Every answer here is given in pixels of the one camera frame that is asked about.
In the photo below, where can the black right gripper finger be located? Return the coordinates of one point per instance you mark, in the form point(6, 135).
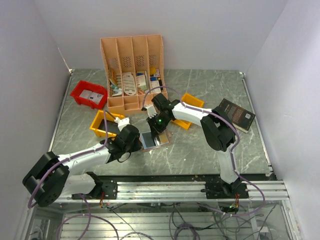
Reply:
point(154, 129)
point(159, 130)

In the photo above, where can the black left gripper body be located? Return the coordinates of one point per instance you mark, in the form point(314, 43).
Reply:
point(134, 145)

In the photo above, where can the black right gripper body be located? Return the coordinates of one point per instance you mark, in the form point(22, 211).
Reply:
point(158, 120)

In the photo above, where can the black card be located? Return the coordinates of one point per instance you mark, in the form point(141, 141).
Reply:
point(147, 140)

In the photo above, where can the pink leather card holder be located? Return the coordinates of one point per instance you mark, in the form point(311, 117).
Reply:
point(156, 142)

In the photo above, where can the red plastic bin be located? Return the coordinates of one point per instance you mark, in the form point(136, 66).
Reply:
point(92, 87)

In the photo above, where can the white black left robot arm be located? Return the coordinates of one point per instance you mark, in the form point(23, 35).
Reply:
point(54, 175)

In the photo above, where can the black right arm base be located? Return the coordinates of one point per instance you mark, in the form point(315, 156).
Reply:
point(226, 190)

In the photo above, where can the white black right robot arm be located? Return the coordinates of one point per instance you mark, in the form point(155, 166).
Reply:
point(218, 130)

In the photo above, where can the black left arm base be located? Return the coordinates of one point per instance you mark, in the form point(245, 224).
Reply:
point(100, 190)

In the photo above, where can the cards in red bin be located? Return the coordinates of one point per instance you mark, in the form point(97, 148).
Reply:
point(91, 96)

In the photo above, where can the white oval perforated board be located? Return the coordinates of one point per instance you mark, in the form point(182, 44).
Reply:
point(129, 85)

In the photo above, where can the white box in organizer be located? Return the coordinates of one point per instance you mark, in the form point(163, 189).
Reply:
point(141, 82)

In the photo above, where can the peach plastic desk organizer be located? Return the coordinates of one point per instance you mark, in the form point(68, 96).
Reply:
point(141, 54)

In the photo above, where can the black book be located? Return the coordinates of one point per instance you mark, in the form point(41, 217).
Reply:
point(241, 118)

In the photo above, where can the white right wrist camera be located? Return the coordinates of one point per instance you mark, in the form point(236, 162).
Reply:
point(151, 110)

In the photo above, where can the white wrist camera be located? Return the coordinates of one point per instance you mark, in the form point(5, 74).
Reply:
point(151, 110)
point(121, 123)

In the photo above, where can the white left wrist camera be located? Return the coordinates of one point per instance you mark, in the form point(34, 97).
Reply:
point(121, 123)

